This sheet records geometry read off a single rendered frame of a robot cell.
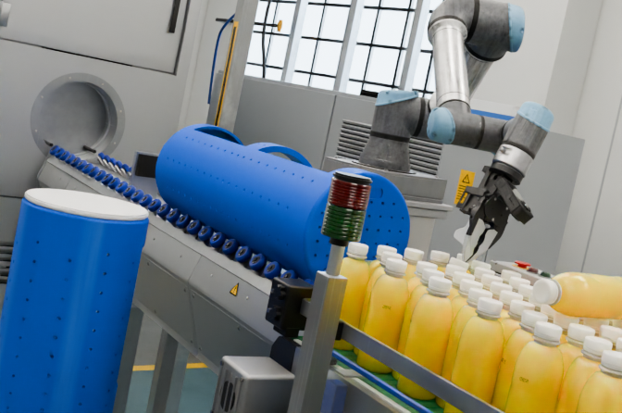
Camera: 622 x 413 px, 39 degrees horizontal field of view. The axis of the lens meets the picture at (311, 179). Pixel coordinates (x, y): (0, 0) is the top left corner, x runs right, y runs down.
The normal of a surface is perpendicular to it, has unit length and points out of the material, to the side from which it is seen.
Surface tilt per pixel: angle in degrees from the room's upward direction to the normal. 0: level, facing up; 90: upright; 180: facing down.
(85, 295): 90
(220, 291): 71
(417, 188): 90
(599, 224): 90
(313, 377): 90
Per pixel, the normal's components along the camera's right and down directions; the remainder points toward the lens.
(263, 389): 0.51, 0.18
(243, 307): -0.72, -0.44
